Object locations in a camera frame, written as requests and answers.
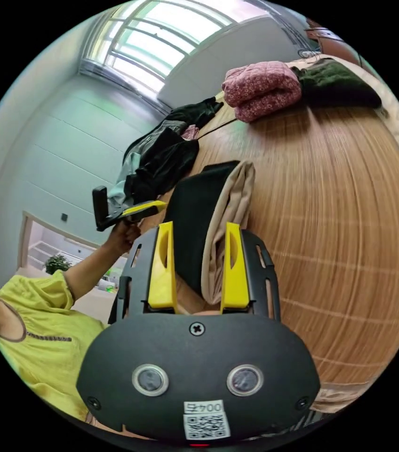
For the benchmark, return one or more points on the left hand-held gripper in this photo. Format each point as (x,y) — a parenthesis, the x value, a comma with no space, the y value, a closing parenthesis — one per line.
(114,217)

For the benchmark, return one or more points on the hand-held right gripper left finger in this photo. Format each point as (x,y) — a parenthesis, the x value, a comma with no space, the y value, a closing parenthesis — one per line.
(162,282)

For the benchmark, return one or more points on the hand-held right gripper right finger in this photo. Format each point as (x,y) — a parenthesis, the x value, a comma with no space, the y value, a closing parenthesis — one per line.
(235,286)

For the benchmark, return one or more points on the black pants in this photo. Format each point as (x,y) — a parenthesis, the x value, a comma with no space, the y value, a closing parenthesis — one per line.
(192,219)

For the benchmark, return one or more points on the person's left forearm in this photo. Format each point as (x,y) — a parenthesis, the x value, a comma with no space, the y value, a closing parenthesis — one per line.
(90,272)

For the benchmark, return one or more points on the person's left hand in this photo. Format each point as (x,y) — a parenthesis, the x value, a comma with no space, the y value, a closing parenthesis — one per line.
(123,238)

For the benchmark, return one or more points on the pile of clothes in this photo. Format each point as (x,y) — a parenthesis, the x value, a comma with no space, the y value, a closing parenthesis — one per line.
(160,159)

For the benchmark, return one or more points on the beige garment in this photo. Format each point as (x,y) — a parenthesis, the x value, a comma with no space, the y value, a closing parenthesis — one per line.
(229,219)

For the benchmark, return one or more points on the green potted plant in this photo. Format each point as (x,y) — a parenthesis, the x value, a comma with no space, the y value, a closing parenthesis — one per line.
(58,264)

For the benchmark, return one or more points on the person's body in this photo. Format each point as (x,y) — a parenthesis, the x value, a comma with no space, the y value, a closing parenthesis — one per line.
(40,339)

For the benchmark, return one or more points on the pink dotted folded quilt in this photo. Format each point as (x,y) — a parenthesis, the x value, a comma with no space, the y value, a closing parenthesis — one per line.
(263,88)

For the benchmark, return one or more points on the window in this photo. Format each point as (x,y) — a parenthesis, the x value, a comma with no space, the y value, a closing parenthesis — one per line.
(157,39)

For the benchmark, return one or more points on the dark green folded blanket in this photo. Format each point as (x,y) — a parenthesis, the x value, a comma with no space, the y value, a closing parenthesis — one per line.
(337,84)

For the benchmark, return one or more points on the brown wooden cabinet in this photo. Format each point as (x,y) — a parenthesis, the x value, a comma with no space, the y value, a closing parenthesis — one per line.
(330,39)

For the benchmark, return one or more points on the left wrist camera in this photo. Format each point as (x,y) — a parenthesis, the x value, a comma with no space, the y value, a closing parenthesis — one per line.
(100,206)

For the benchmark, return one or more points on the black wall switch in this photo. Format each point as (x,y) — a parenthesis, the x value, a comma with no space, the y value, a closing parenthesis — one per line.
(65,217)

